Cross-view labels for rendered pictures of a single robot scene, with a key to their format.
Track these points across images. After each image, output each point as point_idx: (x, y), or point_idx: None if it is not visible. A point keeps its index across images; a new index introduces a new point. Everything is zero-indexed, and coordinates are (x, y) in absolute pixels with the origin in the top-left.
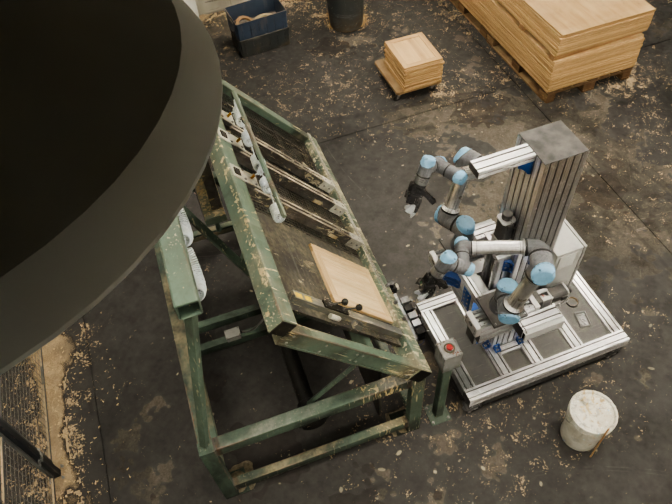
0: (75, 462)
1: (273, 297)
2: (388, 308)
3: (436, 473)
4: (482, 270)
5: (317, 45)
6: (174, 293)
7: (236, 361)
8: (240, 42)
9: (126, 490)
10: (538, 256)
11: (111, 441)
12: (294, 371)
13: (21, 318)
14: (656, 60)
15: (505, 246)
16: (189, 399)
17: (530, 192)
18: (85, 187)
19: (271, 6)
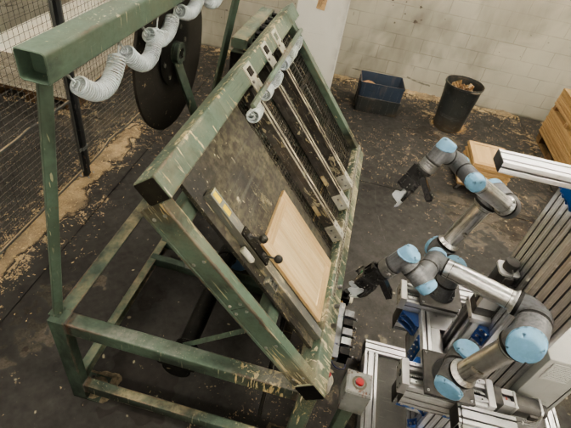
0: (3, 282)
1: (168, 154)
2: (325, 306)
3: None
4: (448, 328)
5: (415, 127)
6: (31, 40)
7: (183, 290)
8: (358, 96)
9: (13, 329)
10: (531, 318)
11: (42, 285)
12: (198, 309)
13: None
14: None
15: (490, 285)
16: (89, 268)
17: (559, 239)
18: None
19: (396, 87)
